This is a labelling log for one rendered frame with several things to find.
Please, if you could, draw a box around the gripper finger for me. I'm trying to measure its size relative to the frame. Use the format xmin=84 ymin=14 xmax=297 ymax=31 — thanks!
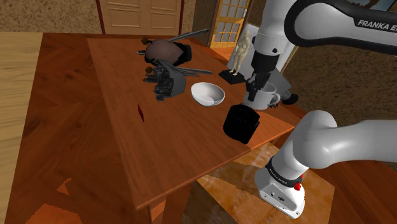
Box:
xmin=246 ymin=72 xmax=263 ymax=102
xmin=258 ymin=72 xmax=272 ymax=91

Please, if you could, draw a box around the white mug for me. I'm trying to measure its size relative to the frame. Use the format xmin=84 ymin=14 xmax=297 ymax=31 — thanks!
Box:
xmin=242 ymin=81 xmax=282 ymax=111

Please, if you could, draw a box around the white leaning board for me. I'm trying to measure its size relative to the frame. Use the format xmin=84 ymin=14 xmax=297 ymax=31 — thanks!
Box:
xmin=226 ymin=24 xmax=300 ymax=106

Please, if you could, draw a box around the beige figure on black base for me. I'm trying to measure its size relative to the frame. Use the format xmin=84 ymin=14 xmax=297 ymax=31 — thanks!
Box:
xmin=218 ymin=30 xmax=249 ymax=85

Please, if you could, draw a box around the black cylindrical cup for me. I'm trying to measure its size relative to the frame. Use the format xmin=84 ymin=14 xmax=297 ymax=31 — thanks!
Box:
xmin=223 ymin=104 xmax=261 ymax=144

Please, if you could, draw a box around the white bowl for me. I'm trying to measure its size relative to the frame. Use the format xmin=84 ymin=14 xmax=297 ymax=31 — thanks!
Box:
xmin=190 ymin=81 xmax=226 ymax=107

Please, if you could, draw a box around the glass pane door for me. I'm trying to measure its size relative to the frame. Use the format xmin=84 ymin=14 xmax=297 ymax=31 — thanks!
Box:
xmin=210 ymin=0 xmax=253 ymax=49

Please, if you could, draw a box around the dark grey metal machine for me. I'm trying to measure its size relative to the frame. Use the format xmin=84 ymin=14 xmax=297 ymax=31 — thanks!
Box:
xmin=143 ymin=59 xmax=214 ymax=102

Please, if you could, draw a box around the wooden table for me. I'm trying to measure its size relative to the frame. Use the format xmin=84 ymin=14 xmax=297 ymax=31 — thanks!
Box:
xmin=86 ymin=36 xmax=296 ymax=224

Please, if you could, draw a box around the patterned brown robot stand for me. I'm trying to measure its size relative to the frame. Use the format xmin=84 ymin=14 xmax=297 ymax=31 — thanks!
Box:
xmin=181 ymin=142 xmax=337 ymax=224

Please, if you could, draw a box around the panelled wooden door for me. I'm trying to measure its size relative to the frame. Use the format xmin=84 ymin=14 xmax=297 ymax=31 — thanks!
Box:
xmin=95 ymin=0 xmax=186 ymax=36

